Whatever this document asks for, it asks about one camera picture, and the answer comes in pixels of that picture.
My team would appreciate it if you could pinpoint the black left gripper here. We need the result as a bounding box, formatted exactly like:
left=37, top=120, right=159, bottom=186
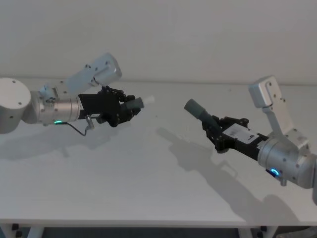
left=77, top=85, right=140, bottom=128

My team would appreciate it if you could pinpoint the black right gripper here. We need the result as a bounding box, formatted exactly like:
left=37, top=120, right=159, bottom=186
left=201, top=115, right=267, bottom=162

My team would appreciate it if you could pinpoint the grey marker with white tip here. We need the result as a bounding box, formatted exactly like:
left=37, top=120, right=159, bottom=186
left=123, top=95, right=156, bottom=110

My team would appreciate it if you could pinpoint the grey marker cap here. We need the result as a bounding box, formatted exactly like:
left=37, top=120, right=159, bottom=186
left=184, top=99, right=219, bottom=127

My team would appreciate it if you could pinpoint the white table leg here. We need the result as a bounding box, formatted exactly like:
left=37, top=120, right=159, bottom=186
left=0, top=223, right=46, bottom=238
left=237, top=225, right=281, bottom=238

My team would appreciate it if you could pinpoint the thin dark gripper cable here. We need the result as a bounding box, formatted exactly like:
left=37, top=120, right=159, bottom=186
left=61, top=116, right=96, bottom=137

